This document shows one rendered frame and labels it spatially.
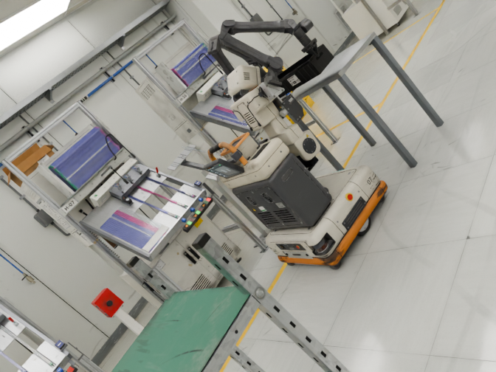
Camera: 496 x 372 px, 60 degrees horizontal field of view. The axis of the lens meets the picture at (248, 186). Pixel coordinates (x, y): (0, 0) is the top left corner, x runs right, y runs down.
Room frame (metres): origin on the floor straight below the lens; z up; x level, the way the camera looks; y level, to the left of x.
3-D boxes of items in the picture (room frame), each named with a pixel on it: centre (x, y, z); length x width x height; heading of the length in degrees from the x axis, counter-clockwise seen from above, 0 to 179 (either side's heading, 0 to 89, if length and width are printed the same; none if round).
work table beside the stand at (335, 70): (2.95, -0.93, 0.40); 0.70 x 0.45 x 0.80; 23
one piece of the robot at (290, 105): (2.75, -0.49, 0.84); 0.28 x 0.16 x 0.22; 24
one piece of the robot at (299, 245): (2.49, 0.07, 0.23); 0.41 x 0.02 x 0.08; 24
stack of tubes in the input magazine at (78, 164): (3.57, 0.78, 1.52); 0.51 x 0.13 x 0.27; 123
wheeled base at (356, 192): (2.64, -0.22, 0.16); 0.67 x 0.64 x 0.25; 114
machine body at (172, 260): (3.63, 0.90, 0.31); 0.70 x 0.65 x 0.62; 123
